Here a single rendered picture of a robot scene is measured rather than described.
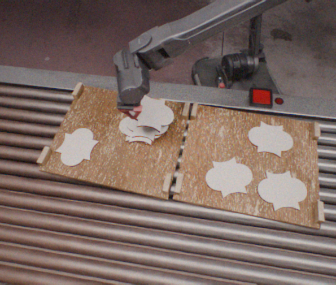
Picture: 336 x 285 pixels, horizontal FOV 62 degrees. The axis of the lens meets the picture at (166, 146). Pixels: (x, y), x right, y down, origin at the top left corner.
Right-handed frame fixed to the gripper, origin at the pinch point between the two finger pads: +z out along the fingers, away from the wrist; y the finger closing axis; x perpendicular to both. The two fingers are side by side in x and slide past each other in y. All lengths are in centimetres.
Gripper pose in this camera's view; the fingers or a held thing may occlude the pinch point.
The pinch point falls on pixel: (135, 107)
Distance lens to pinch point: 84.6
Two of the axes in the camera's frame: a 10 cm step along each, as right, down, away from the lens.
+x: -9.9, -0.8, 0.7
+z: 0.3, 4.8, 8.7
